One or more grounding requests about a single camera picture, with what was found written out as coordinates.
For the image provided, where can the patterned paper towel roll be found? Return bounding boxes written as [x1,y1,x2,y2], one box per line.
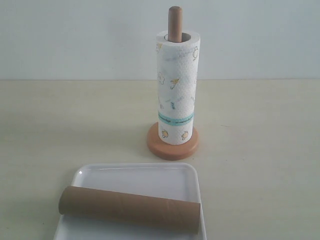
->
[156,31,201,145]

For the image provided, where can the brown cardboard tube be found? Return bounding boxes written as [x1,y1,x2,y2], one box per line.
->
[58,186,201,234]

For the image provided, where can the wooden paper towel holder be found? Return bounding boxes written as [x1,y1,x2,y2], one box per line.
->
[147,6,199,161]

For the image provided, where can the white plastic tray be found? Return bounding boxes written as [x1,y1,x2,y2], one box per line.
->
[54,162,207,240]

